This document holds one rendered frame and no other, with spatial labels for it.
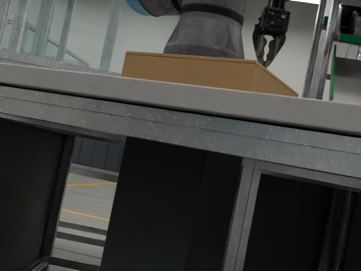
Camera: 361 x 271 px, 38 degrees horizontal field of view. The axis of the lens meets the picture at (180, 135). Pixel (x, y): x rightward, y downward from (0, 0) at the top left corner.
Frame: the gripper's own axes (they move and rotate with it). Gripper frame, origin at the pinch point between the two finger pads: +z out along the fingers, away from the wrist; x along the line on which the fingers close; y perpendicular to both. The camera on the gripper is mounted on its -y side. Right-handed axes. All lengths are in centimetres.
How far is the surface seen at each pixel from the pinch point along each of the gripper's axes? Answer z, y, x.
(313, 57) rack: -12.2, -29.9, 20.1
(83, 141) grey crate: 30, -194, -78
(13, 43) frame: 4, -23, -77
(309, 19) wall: -350, -1035, 227
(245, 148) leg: 28, 83, -12
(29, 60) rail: 13, 9, -61
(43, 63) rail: 13, 9, -57
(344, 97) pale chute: 3.4, -4.7, 25.1
